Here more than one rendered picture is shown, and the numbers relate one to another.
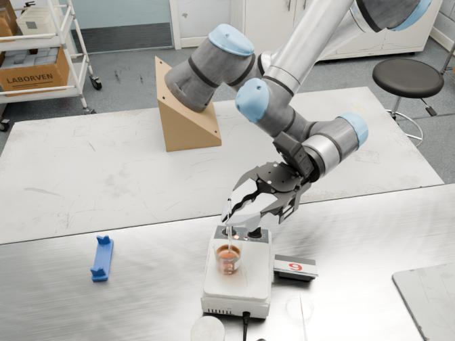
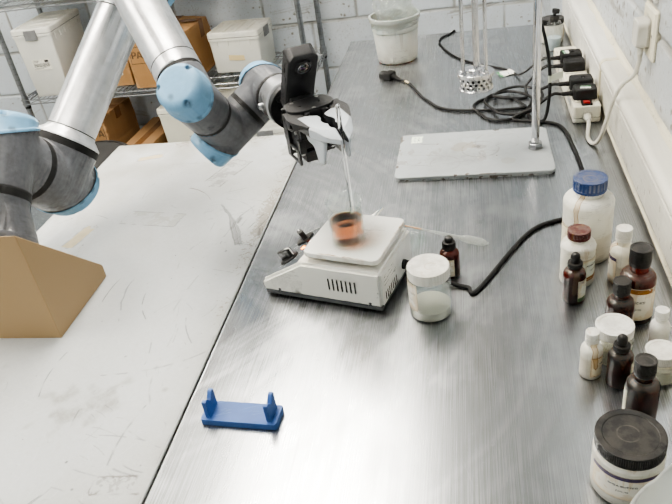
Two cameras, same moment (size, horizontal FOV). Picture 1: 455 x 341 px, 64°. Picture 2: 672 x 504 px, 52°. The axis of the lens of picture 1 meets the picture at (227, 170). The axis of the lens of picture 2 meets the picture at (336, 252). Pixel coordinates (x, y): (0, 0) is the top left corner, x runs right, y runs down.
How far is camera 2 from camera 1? 80 cm
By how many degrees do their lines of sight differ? 52
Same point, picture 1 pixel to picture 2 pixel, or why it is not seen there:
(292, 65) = (181, 38)
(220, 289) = (379, 248)
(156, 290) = (329, 355)
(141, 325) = (377, 371)
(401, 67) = not seen: hidden behind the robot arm
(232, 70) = (40, 158)
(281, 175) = (309, 101)
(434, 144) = not seen: hidden behind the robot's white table
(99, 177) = (42, 432)
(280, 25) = not seen: outside the picture
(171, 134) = (54, 297)
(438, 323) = (454, 165)
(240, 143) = (118, 258)
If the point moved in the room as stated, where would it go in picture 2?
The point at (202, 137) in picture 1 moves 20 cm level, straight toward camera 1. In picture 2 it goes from (85, 275) to (197, 277)
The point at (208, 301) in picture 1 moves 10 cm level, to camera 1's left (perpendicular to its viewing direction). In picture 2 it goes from (384, 272) to (365, 316)
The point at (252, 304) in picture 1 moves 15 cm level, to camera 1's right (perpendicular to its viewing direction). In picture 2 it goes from (402, 240) to (423, 192)
